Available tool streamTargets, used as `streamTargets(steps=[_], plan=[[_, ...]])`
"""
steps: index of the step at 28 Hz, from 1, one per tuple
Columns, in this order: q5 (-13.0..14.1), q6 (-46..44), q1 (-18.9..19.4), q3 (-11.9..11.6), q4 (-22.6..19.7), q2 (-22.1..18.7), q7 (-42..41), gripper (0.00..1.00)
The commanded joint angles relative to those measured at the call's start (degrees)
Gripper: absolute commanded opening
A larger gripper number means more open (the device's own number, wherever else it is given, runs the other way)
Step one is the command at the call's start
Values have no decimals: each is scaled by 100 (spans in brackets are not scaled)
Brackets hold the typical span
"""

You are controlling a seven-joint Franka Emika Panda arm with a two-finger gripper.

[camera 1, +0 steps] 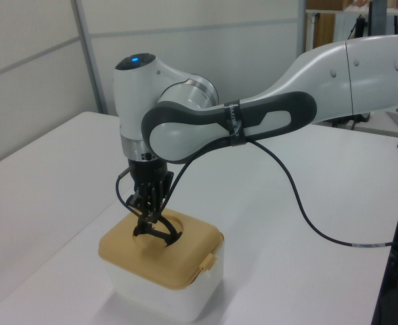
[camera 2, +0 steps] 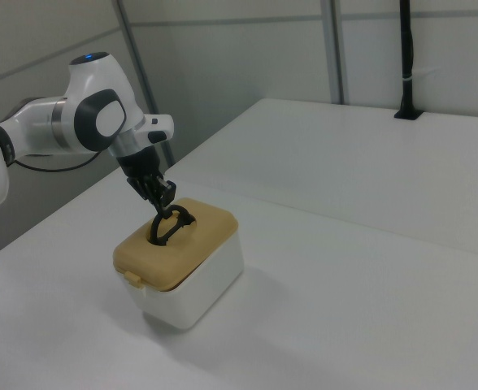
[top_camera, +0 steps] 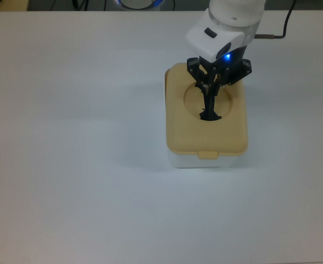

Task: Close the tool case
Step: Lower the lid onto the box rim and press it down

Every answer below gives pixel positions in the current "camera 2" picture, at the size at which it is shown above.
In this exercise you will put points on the black pole with base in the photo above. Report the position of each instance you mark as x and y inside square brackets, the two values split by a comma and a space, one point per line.
[405, 61]

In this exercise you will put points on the slanted silver partition post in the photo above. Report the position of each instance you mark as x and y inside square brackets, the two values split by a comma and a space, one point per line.
[141, 69]

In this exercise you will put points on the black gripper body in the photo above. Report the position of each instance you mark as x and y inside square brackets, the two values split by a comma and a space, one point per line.
[139, 162]

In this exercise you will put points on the white plastic tool case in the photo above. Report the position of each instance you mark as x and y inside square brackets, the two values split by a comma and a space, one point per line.
[206, 288]

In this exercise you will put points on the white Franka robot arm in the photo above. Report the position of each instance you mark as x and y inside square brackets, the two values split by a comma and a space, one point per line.
[96, 122]

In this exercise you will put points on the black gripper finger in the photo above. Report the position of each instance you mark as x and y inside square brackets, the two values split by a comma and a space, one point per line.
[168, 194]
[147, 191]

